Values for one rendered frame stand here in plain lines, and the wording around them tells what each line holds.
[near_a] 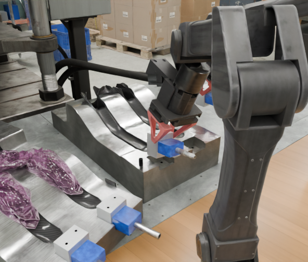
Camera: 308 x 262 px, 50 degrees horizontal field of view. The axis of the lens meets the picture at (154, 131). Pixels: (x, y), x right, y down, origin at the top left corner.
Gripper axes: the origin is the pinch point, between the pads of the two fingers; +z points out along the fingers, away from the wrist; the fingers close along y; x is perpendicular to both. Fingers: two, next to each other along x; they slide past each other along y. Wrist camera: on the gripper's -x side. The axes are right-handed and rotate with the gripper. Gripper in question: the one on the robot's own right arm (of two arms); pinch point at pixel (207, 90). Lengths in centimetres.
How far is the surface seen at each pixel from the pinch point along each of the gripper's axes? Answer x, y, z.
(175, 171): 17.0, 26.4, 2.3
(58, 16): -71, 12, 22
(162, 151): 13.7, 31.1, -4.8
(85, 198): 12.3, 48.2, 4.5
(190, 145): 12.4, 16.6, 3.0
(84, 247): 23, 56, -3
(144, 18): -250, -218, 180
